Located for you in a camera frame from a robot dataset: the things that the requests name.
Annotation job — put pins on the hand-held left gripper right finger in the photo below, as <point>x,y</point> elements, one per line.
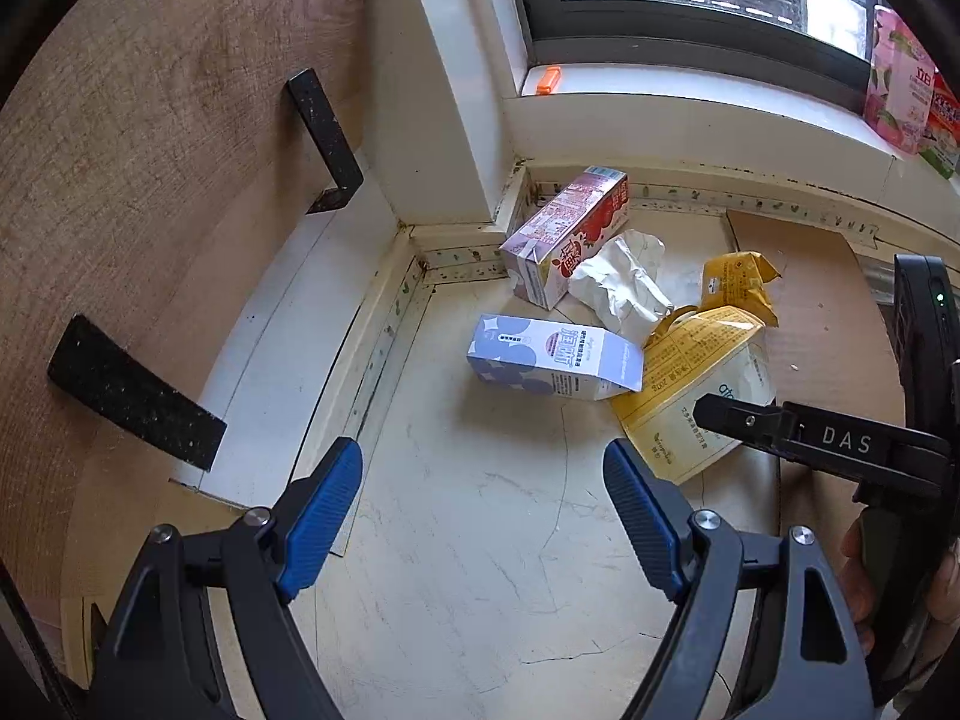
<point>641,517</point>

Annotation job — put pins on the purple milk carton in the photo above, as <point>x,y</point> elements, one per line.
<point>540,356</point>

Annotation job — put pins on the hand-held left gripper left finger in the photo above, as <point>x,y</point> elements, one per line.
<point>322,510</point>

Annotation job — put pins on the dark framed window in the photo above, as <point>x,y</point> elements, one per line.
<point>675,37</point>

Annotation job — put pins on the red spray bottle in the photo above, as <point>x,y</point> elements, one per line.
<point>943,127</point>

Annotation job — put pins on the yellow white pouch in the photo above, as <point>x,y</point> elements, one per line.
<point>675,405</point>

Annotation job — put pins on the wooden cutting board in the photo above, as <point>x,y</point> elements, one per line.
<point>150,165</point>

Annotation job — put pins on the yellow snack packet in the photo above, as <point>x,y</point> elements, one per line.
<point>739,281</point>

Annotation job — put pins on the cardboard sheet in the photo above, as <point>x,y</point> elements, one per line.
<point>825,300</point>

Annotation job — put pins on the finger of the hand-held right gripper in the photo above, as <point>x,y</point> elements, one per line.
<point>742,420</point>

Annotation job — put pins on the orange lighter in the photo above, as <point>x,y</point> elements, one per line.
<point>547,80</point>

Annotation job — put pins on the person's right hand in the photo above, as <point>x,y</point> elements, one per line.
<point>856,577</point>

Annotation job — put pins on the white tissue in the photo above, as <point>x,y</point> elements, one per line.
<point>615,277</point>

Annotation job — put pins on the pink milk carton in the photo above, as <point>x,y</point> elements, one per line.
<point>562,225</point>

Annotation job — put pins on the pink dish soap bottle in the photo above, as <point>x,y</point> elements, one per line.
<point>896,90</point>

